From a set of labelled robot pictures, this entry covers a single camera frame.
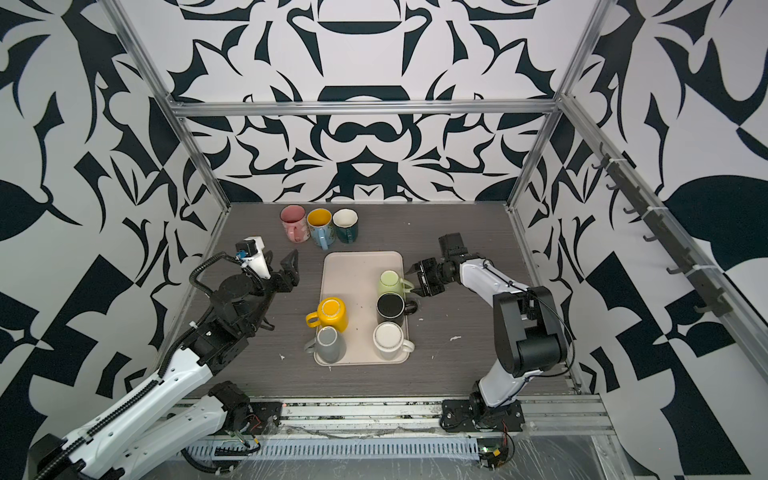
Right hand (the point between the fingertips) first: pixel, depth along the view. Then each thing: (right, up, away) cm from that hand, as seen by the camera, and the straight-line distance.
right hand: (407, 274), depth 89 cm
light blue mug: (-28, +14, +10) cm, 33 cm away
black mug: (-5, -8, -5) cm, 11 cm away
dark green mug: (-20, +15, +13) cm, 28 cm away
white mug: (-6, -16, -9) cm, 20 cm away
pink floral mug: (-37, +15, +12) cm, 42 cm away
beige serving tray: (-17, -3, +11) cm, 20 cm away
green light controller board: (+18, -40, -18) cm, 47 cm away
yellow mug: (-21, -9, -6) cm, 24 cm away
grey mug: (-21, -16, -13) cm, 29 cm away
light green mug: (-5, -2, -2) cm, 6 cm away
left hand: (-31, +8, -18) cm, 36 cm away
